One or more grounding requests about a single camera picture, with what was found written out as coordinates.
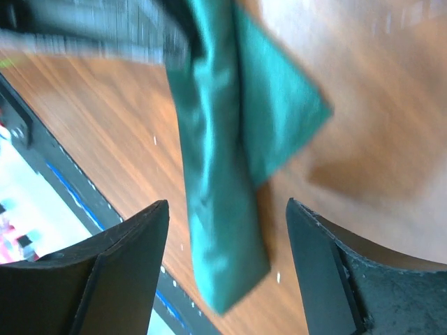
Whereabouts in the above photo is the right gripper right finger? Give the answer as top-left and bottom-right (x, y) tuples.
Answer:
(286, 198), (446, 334)

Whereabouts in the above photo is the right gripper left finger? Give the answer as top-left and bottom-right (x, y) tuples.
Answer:
(1, 200), (169, 334)

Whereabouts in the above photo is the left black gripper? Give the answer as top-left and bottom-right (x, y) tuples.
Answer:
(1, 1), (198, 70)

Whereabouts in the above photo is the dark green cloth napkin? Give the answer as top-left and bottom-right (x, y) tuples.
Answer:
(167, 1), (331, 314)

